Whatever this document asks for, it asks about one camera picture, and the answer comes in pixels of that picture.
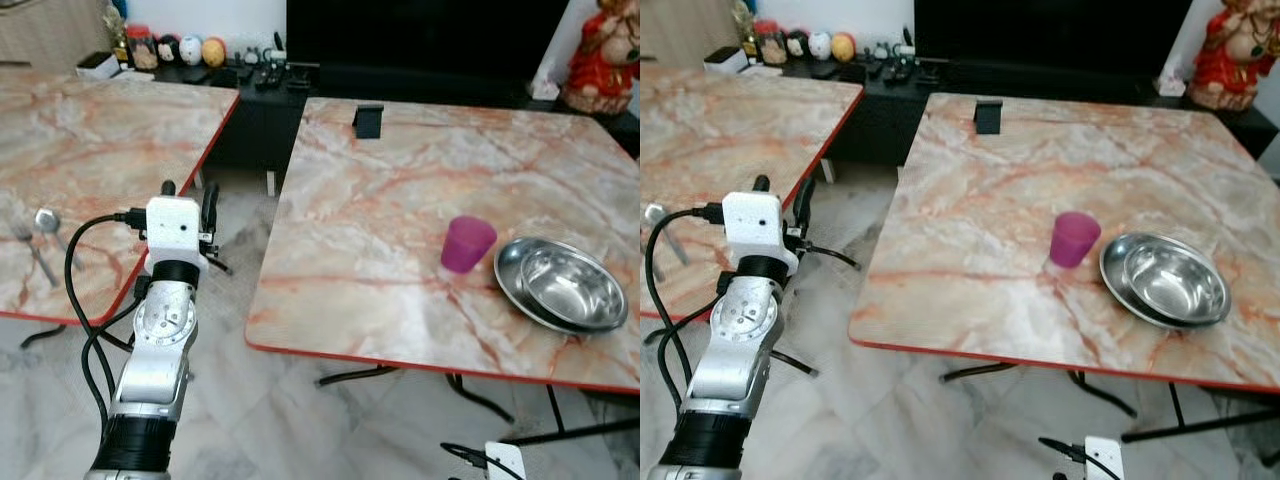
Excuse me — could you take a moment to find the light wooden cabinet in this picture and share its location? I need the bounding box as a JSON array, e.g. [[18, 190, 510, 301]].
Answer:
[[0, 0, 112, 70], [640, 0, 742, 67]]

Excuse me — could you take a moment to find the small gold trophy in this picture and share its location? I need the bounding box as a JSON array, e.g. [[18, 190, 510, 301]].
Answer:
[[104, 0, 130, 61], [733, 0, 757, 53]]

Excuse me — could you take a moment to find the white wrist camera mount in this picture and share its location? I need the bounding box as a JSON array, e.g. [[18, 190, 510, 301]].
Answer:
[[721, 190, 800, 277], [1084, 432, 1127, 480], [484, 440, 529, 480], [144, 195, 212, 277]]

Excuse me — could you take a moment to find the dark mug with pens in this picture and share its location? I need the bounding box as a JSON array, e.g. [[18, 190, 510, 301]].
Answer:
[[884, 27, 920, 84], [257, 31, 290, 90]]

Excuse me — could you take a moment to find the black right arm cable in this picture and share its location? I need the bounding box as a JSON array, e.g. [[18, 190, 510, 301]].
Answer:
[[439, 442, 513, 480], [1036, 436, 1113, 473]]

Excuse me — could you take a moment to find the red lid glass jar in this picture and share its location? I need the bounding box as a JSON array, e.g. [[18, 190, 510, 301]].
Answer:
[[124, 24, 160, 72], [751, 19, 788, 67]]

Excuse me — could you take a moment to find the red and gold statue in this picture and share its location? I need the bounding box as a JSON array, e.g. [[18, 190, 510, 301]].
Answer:
[[559, 0, 641, 117], [1184, 0, 1273, 112]]

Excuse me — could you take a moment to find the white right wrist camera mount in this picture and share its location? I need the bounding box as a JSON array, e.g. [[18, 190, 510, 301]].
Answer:
[[1084, 432, 1127, 480], [484, 440, 529, 480]]

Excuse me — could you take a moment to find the small black stand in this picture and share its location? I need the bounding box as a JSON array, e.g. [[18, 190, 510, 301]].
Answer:
[[352, 103, 386, 141], [972, 98, 1005, 136]]

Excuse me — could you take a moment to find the steel fork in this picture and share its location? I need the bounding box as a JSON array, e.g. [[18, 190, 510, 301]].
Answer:
[[7, 214, 60, 290]]

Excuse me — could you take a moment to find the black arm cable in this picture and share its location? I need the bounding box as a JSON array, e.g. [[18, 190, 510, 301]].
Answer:
[[63, 208, 151, 441], [439, 442, 513, 480], [1036, 436, 1113, 473], [644, 203, 726, 411]]

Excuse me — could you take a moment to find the marble pattern folding table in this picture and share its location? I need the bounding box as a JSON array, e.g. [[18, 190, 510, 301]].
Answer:
[[640, 64, 866, 322], [849, 92, 1280, 392], [244, 96, 641, 394], [0, 67, 242, 325]]

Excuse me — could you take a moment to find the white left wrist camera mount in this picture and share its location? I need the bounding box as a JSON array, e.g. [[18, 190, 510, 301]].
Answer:
[[721, 190, 800, 277], [144, 195, 212, 277]]

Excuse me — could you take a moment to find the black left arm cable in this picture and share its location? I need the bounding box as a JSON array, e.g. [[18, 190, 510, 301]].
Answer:
[[63, 208, 151, 441], [644, 203, 726, 411]]

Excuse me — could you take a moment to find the stainless steel bowl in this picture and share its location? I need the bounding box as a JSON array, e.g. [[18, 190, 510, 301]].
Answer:
[[493, 236, 630, 337], [1099, 231, 1233, 331]]

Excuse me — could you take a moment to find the small white box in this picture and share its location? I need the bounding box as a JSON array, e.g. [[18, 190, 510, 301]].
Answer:
[[76, 51, 124, 80], [702, 46, 752, 75]]

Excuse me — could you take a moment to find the black television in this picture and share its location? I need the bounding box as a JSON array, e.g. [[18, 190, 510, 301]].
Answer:
[[285, 0, 572, 78], [912, 0, 1197, 73]]

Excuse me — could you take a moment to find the steel spoon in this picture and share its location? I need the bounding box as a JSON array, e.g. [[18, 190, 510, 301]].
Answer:
[[644, 202, 692, 267], [33, 207, 77, 267]]

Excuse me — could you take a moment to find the purple plastic cup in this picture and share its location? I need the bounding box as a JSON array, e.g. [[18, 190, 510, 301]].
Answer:
[[440, 214, 499, 276], [1047, 210, 1103, 270]]

